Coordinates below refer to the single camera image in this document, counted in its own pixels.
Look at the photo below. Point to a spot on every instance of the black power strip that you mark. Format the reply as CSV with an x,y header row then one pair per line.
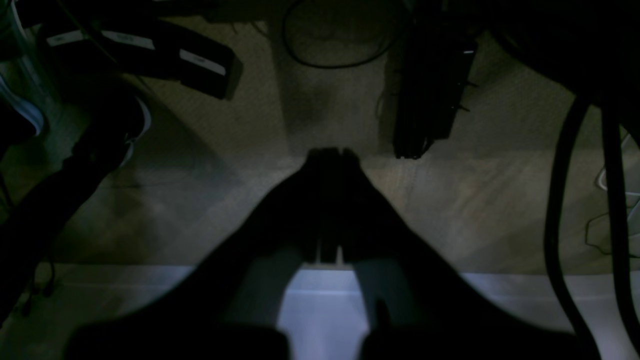
x,y
435,74

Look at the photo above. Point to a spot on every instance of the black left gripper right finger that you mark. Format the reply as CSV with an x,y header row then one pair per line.
x,y
419,307

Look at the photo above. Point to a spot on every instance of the black box white labels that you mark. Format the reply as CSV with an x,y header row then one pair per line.
x,y
145,47

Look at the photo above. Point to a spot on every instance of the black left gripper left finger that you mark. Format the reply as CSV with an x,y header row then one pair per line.
x,y
227,307

